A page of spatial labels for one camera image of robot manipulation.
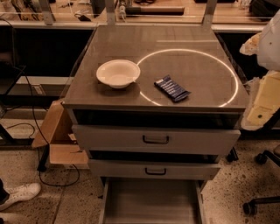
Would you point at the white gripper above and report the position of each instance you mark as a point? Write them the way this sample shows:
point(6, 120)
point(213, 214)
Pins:
point(270, 48)

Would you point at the blue rxbar blueberry wrapper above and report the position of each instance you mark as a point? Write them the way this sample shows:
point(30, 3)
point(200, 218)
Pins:
point(172, 89)

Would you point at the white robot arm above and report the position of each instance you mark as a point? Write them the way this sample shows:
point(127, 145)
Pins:
point(266, 45)

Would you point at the grey drawer cabinet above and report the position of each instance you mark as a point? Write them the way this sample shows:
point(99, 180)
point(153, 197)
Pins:
point(192, 56)

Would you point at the open bottom drawer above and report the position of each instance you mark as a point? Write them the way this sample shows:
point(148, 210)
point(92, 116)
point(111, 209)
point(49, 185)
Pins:
point(151, 201)

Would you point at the middle grey drawer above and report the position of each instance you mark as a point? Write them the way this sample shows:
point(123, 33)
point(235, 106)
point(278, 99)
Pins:
point(152, 170)

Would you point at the grey drawer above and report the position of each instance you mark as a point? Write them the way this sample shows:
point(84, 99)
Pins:
point(152, 170)
point(156, 140)

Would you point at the top grey drawer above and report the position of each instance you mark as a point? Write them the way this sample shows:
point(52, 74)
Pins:
point(156, 140)

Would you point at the black cabinet caster wheel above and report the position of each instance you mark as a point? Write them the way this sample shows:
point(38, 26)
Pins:
point(232, 156)

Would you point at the white ceramic bowl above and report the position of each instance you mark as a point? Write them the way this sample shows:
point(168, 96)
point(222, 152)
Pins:
point(118, 73)

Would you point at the cardboard box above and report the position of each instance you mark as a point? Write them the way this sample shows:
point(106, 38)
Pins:
point(56, 137)

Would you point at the white sneaker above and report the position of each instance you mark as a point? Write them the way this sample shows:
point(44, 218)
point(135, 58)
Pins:
point(18, 194)

